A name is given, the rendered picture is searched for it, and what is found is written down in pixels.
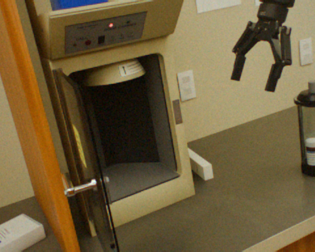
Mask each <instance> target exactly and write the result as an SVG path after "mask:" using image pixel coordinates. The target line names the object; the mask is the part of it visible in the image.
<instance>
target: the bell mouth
mask: <svg viewBox="0 0 315 252"><path fill-rule="evenodd" d="M144 74H145V69H144V68H143V67H142V65H141V64H140V62H139V61H138V60H137V58H132V59H126V60H123V61H121V62H114V63H111V64H105V65H102V66H96V67H93V68H89V69H85V74H84V77H83V82H82V85H86V86H97V85H109V84H113V83H121V82H123V81H127V80H132V79H134V78H136V77H140V76H142V75H144Z"/></svg>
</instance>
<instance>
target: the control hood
mask: <svg viewBox="0 0 315 252"><path fill-rule="evenodd" d="M183 2H184V0H119V1H113V2H107V3H101V4H97V5H88V6H84V7H76V8H72V9H63V10H58V11H51V12H46V13H43V14H39V16H38V19H39V23H40V28H41V32H42V34H43V40H44V43H45V47H46V50H47V56H48V58H49V59H50V60H55V59H58V58H62V57H67V56H72V55H77V54H82V53H89V52H92V51H96V50H101V49H106V48H111V47H116V46H119V45H125V44H128V43H135V42H137V41H142V40H148V39H152V38H155V37H161V36H164V35H170V34H173V33H174V30H175V28H176V26H177V20H178V19H179V16H180V11H181V8H182V4H183ZM139 12H147V15H146V19H145V25H144V29H143V32H142V38H141V39H137V40H131V41H127V42H124V43H116V44H114V45H107V46H104V47H97V48H94V49H89V50H84V51H80V52H73V53H70V54H65V26H70V25H74V24H82V23H85V22H93V21H97V20H102V19H103V20H104V19H107V18H113V17H118V16H124V15H127V14H135V13H139Z"/></svg>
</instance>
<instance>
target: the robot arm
mask: <svg viewBox="0 0 315 252"><path fill-rule="evenodd" d="M258 1H260V2H261V3H260V5H259V9H258V11H257V18H258V20H257V23H254V22H252V21H248V24H247V26H246V29H245V31H244V32H243V33H242V35H241V37H240V38H239V40H238V41H237V43H236V44H235V46H234V47H233V49H232V52H233V53H235V54H236V59H235V62H234V68H233V70H232V76H231V78H230V79H232V80H235V81H240V77H241V75H242V72H243V66H244V64H245V61H246V57H245V55H246V54H247V53H248V52H249V51H250V49H252V48H253V46H255V45H256V43H258V42H260V41H267V42H268V43H270V48H271V49H272V55H273V57H274V60H275V63H274V64H273V65H272V67H271V69H270V73H269V76H268V80H267V82H266V87H265V91H268V92H271V93H274V91H275V89H276V85H277V84H278V79H280V77H281V74H282V71H283V68H284V67H285V66H290V65H292V58H291V39H290V35H291V30H292V28H291V27H287V26H282V24H283V23H284V22H285V21H286V17H287V14H288V12H289V9H288V8H292V7H293V6H294V3H295V0H258ZM279 34H280V36H279ZM280 45H281V46H280Z"/></svg>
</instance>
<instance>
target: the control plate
mask: <svg viewBox="0 0 315 252"><path fill-rule="evenodd" d="M146 15H147V12H139V13H135V14H127V15H124V16H118V17H113V18H107V19H104V20H103V19H102V20H97V21H93V22H85V23H82V24H74V25H70V26H65V54H70V53H74V52H76V53H77V52H80V51H84V50H89V49H94V48H97V47H104V46H107V45H114V44H116V43H124V42H127V41H131V40H137V39H141V38H142V32H143V29H144V25H145V19H146ZM128 20H130V21H131V22H130V23H129V24H127V23H126V21H128ZM111 23H112V24H113V26H112V27H109V25H110V24H111ZM130 32H133V34H130ZM123 33H124V37H122V36H121V34H123ZM103 35H105V40H104V43H101V44H97V43H98V36H103ZM113 35H114V36H115V37H114V39H112V38H111V36H113ZM87 40H90V41H91V44H90V45H86V44H85V42H86V41H87ZM75 43H77V46H76V47H73V44H75Z"/></svg>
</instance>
